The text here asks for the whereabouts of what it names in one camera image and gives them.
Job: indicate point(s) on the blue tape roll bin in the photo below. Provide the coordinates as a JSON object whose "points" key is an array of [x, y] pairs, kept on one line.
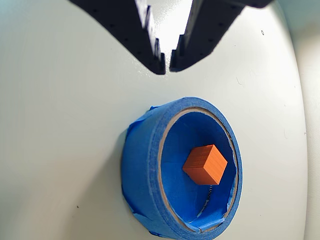
{"points": [[140, 162]]}

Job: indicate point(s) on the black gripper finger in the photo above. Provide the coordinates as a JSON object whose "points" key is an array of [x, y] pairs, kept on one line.
{"points": [[125, 27], [210, 30]]}

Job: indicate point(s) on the small cube block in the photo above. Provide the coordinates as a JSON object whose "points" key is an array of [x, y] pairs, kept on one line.
{"points": [[207, 167]]}

